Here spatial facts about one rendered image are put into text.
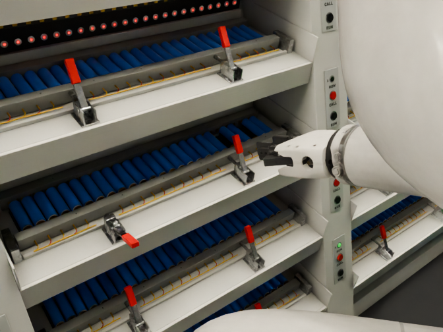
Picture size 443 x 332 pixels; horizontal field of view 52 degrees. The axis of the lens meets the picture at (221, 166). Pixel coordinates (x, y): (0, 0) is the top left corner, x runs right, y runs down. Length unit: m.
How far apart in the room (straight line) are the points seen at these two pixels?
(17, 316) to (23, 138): 0.25
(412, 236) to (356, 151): 0.85
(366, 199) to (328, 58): 0.41
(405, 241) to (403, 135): 1.23
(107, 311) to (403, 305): 0.86
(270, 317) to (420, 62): 0.11
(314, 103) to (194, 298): 0.45
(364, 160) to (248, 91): 0.30
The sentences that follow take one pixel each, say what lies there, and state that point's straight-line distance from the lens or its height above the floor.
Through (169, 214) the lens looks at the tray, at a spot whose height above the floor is 0.55.
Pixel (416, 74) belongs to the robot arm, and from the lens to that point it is 0.17.
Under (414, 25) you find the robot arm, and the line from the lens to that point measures 0.17.
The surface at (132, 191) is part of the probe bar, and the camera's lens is 0.80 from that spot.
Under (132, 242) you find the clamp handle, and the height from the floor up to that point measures 0.57.
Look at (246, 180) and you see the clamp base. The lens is 0.85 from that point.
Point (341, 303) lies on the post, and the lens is 1.21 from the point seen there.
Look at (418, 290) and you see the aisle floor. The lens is 1.48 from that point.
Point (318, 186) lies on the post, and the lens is 1.00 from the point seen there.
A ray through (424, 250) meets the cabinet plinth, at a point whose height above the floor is 0.05.
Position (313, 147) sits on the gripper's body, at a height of 0.67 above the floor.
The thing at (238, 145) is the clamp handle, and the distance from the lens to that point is 0.85.
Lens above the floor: 0.90
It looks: 22 degrees down
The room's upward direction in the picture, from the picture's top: 8 degrees counter-clockwise
